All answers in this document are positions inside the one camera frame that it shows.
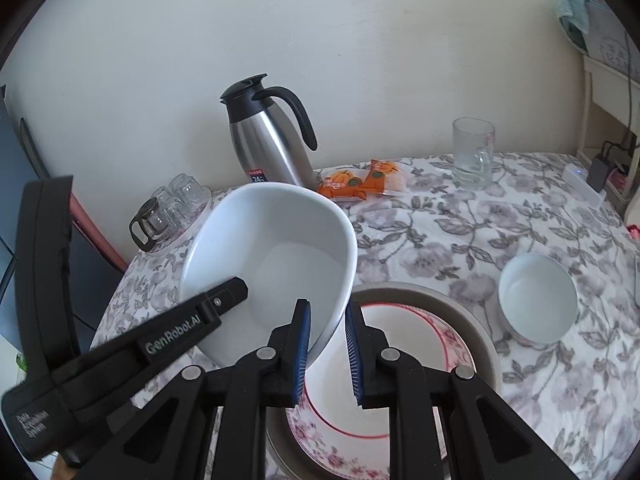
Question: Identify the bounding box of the large stainless steel basin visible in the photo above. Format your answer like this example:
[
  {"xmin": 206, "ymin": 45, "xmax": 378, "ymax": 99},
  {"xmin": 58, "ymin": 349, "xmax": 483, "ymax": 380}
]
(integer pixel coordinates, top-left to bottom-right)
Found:
[{"xmin": 267, "ymin": 283, "xmax": 501, "ymax": 479}]

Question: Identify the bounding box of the white square bowl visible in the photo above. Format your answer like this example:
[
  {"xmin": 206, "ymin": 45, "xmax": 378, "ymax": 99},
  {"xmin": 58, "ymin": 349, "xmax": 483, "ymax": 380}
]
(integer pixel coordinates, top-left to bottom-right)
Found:
[{"xmin": 179, "ymin": 183, "xmax": 358, "ymax": 367}]

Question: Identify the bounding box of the pale blue round bowl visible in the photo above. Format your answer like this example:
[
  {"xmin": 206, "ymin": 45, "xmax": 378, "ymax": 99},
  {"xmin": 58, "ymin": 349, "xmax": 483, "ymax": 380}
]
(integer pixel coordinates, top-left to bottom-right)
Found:
[{"xmin": 498, "ymin": 254, "xmax": 578, "ymax": 344}]

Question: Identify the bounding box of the pink floral plate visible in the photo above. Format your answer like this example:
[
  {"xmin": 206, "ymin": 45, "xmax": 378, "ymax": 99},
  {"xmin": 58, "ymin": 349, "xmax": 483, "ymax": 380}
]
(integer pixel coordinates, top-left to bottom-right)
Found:
[{"xmin": 285, "ymin": 304, "xmax": 475, "ymax": 479}]

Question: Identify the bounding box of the strawberry pattern bowl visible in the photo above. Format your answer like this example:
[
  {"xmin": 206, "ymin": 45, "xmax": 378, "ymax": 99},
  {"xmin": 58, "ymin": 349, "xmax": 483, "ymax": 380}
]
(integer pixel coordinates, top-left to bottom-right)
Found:
[{"xmin": 305, "ymin": 304, "xmax": 452, "ymax": 441}]

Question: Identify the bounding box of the upturned small glass cup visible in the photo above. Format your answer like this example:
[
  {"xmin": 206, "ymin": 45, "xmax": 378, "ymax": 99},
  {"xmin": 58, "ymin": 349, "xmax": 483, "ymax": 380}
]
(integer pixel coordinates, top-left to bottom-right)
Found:
[{"xmin": 169, "ymin": 174, "xmax": 210, "ymax": 211}]

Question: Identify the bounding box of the floral fleece tablecloth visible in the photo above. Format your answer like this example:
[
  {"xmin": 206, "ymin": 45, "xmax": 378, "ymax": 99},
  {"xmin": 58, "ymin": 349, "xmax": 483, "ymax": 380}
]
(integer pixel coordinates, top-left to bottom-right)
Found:
[{"xmin": 89, "ymin": 152, "xmax": 640, "ymax": 480}]

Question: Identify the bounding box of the stainless steel thermos jug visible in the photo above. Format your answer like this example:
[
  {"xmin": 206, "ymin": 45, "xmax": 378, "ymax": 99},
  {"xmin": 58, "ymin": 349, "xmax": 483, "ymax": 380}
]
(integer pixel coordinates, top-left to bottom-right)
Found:
[{"xmin": 220, "ymin": 74, "xmax": 318, "ymax": 191}]

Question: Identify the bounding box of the orange snack packet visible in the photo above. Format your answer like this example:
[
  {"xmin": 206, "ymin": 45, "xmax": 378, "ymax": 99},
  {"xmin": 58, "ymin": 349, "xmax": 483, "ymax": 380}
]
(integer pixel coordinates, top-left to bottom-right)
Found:
[
  {"xmin": 360, "ymin": 159, "xmax": 408, "ymax": 195},
  {"xmin": 318, "ymin": 169, "xmax": 367, "ymax": 203}
]

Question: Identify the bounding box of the white power strip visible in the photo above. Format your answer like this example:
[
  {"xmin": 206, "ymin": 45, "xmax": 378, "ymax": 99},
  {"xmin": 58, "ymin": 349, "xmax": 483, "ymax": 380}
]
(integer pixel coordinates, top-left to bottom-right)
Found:
[{"xmin": 562, "ymin": 164, "xmax": 606, "ymax": 209}]

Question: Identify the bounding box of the black power adapter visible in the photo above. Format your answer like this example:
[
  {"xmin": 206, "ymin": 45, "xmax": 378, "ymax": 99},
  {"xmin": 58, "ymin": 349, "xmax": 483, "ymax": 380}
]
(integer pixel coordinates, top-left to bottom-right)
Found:
[{"xmin": 586, "ymin": 154, "xmax": 612, "ymax": 193}]

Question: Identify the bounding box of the clear glass mug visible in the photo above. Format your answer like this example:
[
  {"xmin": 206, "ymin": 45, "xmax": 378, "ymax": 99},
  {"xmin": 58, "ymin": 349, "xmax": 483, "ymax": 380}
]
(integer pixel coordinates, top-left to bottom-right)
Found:
[{"xmin": 452, "ymin": 117, "xmax": 495, "ymax": 190}]

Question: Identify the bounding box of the white shelf unit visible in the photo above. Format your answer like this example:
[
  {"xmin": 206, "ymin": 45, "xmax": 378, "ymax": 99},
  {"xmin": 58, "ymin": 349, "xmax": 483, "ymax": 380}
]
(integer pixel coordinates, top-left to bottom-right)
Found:
[{"xmin": 577, "ymin": 55, "xmax": 639, "ymax": 214}]

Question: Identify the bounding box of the glass teapot black handle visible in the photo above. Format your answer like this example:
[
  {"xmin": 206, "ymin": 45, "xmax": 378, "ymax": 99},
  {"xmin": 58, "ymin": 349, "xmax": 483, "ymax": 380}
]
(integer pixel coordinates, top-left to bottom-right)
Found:
[{"xmin": 129, "ymin": 196, "xmax": 172, "ymax": 252}]

